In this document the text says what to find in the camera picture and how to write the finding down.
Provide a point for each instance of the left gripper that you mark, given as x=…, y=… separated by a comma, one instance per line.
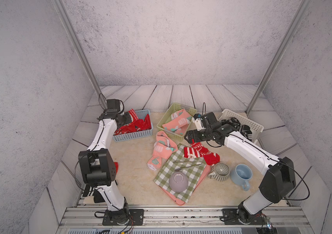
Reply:
x=128, y=119

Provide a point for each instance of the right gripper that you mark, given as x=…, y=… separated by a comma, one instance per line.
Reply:
x=194, y=132

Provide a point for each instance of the red snowman sock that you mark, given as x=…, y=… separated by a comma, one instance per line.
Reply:
x=133, y=115

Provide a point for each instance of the pink sock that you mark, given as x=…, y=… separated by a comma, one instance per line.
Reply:
x=181, y=131
x=164, y=147
x=178, y=120

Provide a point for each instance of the black white striped sock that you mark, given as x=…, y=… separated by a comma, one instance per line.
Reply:
x=243, y=129

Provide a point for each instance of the red fluffy sock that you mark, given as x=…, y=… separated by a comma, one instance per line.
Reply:
x=136, y=126

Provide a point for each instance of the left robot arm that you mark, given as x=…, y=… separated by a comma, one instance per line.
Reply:
x=97, y=166

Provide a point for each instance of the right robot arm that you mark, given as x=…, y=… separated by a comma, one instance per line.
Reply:
x=279, y=174

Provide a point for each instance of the blue plastic basket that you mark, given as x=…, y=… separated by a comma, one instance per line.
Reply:
x=141, y=115

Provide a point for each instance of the white plastic basket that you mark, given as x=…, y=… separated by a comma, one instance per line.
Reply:
x=255, y=127

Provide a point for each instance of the red patterned knit sock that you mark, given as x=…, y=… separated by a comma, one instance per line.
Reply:
x=209, y=157

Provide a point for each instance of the red striped santa sock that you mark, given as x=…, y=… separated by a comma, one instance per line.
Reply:
x=191, y=153

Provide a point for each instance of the metal tongs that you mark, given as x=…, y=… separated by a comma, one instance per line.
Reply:
x=181, y=165

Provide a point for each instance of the green checkered cloth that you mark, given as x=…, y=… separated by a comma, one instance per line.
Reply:
x=194, y=174

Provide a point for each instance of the striped ceramic mug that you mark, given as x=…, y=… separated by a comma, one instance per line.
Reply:
x=219, y=172

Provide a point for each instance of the light blue mug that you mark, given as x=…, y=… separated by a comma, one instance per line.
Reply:
x=241, y=175

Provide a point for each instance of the grey upturned bowl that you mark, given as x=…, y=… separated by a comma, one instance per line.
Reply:
x=178, y=182

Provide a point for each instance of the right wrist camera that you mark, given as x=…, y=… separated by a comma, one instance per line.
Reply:
x=197, y=120

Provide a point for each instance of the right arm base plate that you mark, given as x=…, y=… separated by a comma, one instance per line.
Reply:
x=233, y=218

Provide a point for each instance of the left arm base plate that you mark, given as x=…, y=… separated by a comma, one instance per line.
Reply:
x=124, y=217

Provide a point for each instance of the front aluminium rail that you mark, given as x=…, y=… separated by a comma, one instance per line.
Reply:
x=89, y=216

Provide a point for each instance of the left metal frame post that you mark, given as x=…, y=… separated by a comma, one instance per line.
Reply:
x=79, y=50

